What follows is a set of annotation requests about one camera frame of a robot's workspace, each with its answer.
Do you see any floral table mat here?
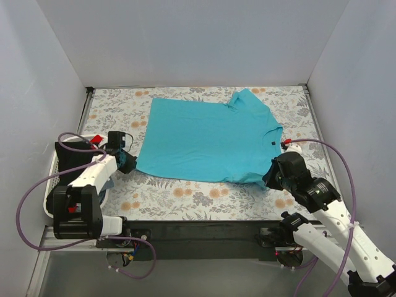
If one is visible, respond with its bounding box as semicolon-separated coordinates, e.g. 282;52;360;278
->
84;86;334;220

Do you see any turquoise t shirt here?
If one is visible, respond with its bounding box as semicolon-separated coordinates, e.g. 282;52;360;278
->
137;89;283;186

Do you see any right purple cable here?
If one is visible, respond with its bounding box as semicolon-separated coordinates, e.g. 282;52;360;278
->
289;139;356;297

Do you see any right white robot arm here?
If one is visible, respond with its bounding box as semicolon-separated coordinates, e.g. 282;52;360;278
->
262;139;395;296

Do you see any black t shirt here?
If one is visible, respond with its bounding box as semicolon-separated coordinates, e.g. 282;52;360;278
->
54;141;94;186

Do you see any white laundry basket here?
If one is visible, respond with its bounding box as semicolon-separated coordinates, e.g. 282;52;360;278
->
43;134;110;219

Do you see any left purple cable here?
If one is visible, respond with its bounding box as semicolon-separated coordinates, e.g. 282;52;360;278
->
15;132;157;281

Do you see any aluminium frame rail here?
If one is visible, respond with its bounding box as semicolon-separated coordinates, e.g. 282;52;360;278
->
40;226;106;252

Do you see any purple cable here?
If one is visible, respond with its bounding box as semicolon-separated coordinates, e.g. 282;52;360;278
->
289;139;356;297
15;132;157;281

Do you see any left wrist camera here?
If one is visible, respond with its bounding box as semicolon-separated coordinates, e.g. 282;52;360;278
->
106;131;126;150

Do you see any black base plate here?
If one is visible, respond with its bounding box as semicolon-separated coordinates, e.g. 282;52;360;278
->
95;220;313;262

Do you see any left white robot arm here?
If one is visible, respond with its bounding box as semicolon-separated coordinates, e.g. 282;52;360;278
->
53;149;137;248

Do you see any red t shirt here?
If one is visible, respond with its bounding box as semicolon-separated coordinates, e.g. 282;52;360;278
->
90;134;103;147

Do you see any grey blue t shirt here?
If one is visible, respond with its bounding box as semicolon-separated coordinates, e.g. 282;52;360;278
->
98;178;114;204

